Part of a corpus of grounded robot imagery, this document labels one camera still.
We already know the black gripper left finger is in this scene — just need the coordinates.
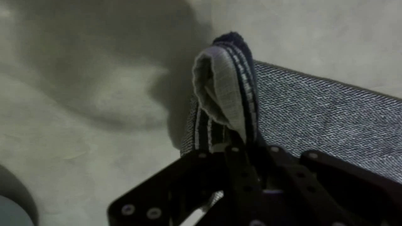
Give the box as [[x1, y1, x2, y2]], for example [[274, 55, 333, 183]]
[[106, 144, 264, 226]]

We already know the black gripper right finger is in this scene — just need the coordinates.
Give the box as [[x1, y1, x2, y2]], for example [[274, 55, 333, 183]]
[[261, 144, 402, 226]]

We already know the dark blue striped towel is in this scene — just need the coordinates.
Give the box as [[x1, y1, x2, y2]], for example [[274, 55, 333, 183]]
[[180, 30, 402, 186]]

